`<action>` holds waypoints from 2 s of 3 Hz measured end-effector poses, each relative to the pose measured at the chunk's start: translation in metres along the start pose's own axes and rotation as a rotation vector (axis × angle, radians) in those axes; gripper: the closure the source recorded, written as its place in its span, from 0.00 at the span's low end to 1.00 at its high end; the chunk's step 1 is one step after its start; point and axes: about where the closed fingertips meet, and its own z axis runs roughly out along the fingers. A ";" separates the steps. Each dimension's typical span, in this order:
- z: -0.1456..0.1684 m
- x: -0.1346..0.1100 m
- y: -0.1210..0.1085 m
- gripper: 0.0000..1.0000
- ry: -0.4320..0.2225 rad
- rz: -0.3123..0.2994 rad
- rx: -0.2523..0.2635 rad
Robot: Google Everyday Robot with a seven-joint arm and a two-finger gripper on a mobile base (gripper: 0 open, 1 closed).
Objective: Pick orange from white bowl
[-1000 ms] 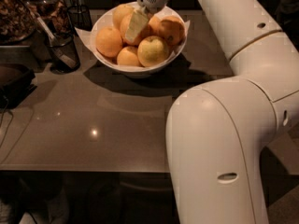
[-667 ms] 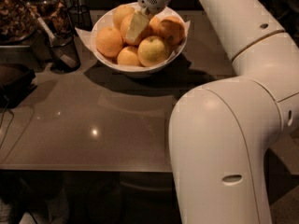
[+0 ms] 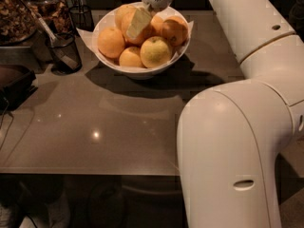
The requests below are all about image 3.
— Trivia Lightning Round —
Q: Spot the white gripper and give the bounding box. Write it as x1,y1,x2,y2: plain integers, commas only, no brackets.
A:
126,0,173,39

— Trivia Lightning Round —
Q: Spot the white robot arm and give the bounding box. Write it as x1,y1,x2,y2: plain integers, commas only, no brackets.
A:
177,0,304,228

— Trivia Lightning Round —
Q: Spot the white bowl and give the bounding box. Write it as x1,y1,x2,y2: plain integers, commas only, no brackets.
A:
88,7,193,80

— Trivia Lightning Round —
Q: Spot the yellowish front orange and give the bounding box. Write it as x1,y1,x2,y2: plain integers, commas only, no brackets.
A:
140,36,173,68

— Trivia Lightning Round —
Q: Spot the front left small orange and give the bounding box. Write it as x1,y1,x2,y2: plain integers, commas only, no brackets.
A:
119,47,143,67

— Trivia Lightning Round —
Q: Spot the black mesh cup back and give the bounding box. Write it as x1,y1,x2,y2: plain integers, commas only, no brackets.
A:
69,5,95,31

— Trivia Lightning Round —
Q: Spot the black mesh cup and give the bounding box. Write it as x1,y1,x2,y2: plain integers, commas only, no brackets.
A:
69,5,95,31
46,33,82,74

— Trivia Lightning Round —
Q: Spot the silver scoop utensil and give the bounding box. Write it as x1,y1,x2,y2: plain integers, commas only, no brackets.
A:
6,0,80,70

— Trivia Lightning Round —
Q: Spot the black mesh cup front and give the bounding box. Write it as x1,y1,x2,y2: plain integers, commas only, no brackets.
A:
46,33,82,74

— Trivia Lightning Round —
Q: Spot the glass jar of snacks right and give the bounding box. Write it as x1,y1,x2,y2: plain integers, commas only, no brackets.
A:
26,0,73,33

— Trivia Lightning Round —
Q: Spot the glass jar of snacks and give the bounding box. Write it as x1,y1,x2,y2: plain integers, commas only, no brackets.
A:
26,0,73,33
0,0,36,47

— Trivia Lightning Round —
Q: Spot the glass jar of snacks left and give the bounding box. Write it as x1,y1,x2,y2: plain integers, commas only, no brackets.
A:
0,0,36,47

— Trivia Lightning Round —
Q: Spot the dark brown device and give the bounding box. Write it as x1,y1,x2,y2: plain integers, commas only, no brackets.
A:
0,65,36,111

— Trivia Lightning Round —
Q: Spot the thin black cable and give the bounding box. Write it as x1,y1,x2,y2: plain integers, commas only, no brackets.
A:
0,98,15,152

